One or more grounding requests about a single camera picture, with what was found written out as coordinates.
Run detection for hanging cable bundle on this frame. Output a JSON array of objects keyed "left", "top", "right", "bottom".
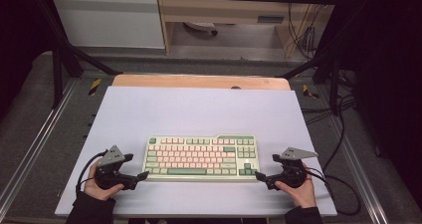
[{"left": 286, "top": 0, "right": 320, "bottom": 61}]

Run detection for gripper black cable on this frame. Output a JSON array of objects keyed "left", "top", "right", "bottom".
[
  {"left": 303, "top": 165, "right": 362, "bottom": 217},
  {"left": 75, "top": 149, "right": 109, "bottom": 197}
]

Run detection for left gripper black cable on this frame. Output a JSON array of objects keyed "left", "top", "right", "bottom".
[{"left": 75, "top": 149, "right": 109, "bottom": 197}]

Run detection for dark curtain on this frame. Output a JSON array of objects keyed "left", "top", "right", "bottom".
[
  {"left": 0, "top": 0, "right": 59, "bottom": 118},
  {"left": 315, "top": 0, "right": 422, "bottom": 203}
]

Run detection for aluminium rail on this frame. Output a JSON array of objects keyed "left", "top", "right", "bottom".
[
  {"left": 326, "top": 115, "right": 390, "bottom": 224},
  {"left": 0, "top": 79, "right": 80, "bottom": 215}
]

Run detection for black floor cables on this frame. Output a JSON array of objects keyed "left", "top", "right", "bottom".
[{"left": 300, "top": 68, "right": 358, "bottom": 173}]

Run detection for person's left hand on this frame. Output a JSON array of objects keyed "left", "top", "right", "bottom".
[{"left": 84, "top": 160, "right": 125, "bottom": 202}]

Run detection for light wooden desk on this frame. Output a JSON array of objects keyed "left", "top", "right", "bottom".
[{"left": 155, "top": 0, "right": 343, "bottom": 59}]

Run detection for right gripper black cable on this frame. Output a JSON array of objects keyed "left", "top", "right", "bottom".
[{"left": 303, "top": 165, "right": 362, "bottom": 217}]

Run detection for white board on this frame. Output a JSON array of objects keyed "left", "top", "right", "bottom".
[{"left": 54, "top": 86, "right": 338, "bottom": 218}]

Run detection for person's right hand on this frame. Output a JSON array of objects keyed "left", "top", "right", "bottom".
[{"left": 274, "top": 163, "right": 317, "bottom": 209}]

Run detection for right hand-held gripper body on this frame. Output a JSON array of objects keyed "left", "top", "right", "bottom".
[{"left": 265, "top": 146, "right": 318, "bottom": 191}]

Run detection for green and cream keyboard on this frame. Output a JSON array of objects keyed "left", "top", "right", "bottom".
[{"left": 142, "top": 133, "right": 262, "bottom": 183}]

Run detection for white cabinet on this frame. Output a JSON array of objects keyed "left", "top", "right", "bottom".
[{"left": 51, "top": 0, "right": 166, "bottom": 50}]

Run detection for office chair base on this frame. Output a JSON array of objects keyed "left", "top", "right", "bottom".
[{"left": 182, "top": 21, "right": 219, "bottom": 37}]

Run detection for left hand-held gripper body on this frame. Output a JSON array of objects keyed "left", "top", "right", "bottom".
[{"left": 94, "top": 144, "right": 139, "bottom": 191}]

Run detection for yellow and black tape strip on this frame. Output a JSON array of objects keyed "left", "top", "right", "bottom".
[
  {"left": 302, "top": 84, "right": 319, "bottom": 100},
  {"left": 87, "top": 78, "right": 103, "bottom": 97}
]

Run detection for wooden table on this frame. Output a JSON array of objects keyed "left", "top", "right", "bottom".
[{"left": 111, "top": 73, "right": 293, "bottom": 92}]

